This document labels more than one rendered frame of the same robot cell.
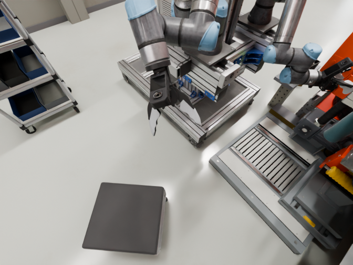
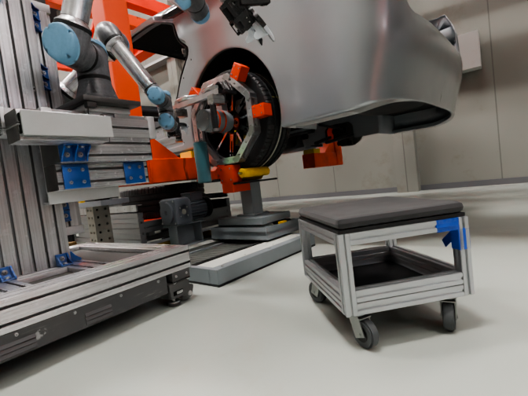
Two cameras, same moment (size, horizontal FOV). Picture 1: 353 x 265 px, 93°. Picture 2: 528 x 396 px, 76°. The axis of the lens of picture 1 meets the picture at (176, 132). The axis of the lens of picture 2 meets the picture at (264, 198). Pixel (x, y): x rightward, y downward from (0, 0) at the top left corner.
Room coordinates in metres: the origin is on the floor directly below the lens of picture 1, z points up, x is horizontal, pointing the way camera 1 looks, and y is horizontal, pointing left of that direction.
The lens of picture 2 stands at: (0.62, 1.23, 0.46)
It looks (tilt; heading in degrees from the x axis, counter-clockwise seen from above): 3 degrees down; 258
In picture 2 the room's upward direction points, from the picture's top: 7 degrees counter-clockwise
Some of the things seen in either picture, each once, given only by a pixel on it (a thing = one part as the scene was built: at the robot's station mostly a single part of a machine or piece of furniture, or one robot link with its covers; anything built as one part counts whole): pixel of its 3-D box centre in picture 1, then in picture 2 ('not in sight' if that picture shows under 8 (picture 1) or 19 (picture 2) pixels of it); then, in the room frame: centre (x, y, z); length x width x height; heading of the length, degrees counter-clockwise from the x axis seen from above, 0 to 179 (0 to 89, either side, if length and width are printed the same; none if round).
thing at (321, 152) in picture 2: not in sight; (319, 152); (-0.93, -2.58, 0.69); 0.52 x 0.17 x 0.35; 38
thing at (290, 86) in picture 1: (297, 72); (98, 203); (1.18, -1.03, 0.44); 0.43 x 0.17 x 0.03; 128
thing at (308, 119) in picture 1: (322, 140); (193, 218); (0.62, -1.12, 0.26); 0.42 x 0.18 x 0.35; 38
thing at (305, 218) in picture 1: (323, 197); (254, 228); (0.23, -1.04, 0.13); 0.50 x 0.36 x 0.10; 128
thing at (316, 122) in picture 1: (332, 112); (214, 117); (0.44, -0.66, 0.83); 0.04 x 0.04 x 0.16
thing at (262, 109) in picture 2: not in sight; (262, 110); (0.16, -0.69, 0.85); 0.09 x 0.08 x 0.07; 128
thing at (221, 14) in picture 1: (213, 14); (90, 60); (0.92, -0.18, 0.98); 0.13 x 0.12 x 0.14; 75
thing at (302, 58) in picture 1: (302, 57); (163, 101); (0.69, -0.58, 0.91); 0.11 x 0.08 x 0.11; 80
